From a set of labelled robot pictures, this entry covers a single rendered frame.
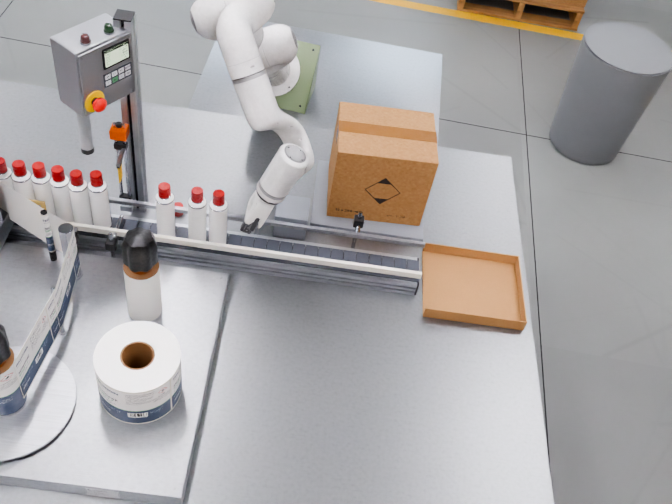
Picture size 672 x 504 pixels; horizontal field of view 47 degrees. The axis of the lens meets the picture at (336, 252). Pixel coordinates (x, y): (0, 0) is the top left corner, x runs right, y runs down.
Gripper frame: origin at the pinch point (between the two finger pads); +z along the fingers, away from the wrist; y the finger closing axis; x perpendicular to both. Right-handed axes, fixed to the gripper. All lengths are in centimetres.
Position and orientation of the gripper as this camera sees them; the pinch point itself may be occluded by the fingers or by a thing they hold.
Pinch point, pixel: (247, 226)
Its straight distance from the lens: 221.4
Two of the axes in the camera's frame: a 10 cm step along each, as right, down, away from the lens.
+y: -0.7, 7.4, -6.7
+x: 8.8, 3.6, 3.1
